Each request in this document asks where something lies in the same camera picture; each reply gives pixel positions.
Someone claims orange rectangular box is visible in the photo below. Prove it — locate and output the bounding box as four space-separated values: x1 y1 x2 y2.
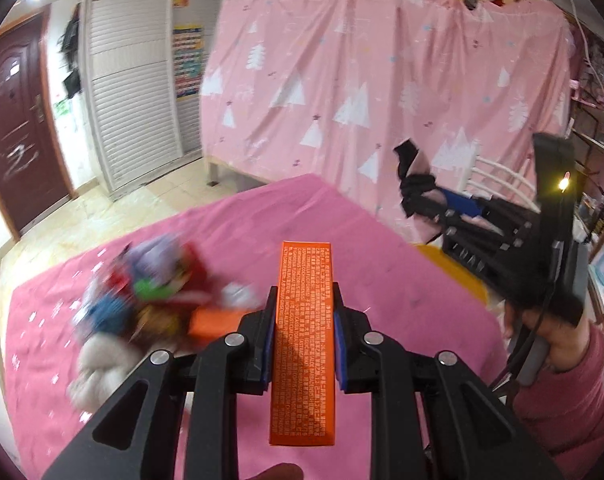
269 242 335 446

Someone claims pink sleeved right forearm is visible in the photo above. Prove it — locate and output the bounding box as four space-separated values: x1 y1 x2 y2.
513 326 604 479

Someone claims orange trash bin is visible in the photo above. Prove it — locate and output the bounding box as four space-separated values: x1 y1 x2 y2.
416 244 488 307

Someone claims right hand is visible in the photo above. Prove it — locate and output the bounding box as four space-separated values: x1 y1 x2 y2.
503 304 590 372

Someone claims white metal chair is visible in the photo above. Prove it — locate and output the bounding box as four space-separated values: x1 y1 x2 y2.
457 142 539 212

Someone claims pink star tablecloth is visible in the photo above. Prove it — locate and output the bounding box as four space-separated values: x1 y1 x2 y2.
4 173 508 480

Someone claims orange plastic ball half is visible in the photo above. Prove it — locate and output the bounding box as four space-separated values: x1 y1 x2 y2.
188 307 250 347

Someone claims blue knitted sock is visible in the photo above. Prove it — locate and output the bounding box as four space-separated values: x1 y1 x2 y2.
86 292 135 336

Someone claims purple green sock bundle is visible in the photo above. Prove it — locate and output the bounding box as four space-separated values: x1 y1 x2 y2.
121 235 191 304

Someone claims pink tree pattern curtain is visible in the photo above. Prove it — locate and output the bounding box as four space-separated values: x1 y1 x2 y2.
200 0 572 243

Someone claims dark red door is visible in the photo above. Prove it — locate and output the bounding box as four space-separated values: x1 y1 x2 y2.
0 6 76 240

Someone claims white louvered wardrobe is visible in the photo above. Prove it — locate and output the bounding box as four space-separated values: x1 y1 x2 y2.
83 0 201 200

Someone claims hanging black bag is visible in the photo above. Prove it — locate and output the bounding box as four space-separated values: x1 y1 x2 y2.
59 3 82 100

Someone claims colourful wall chart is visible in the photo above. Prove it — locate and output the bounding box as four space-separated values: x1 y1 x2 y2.
172 25 205 99

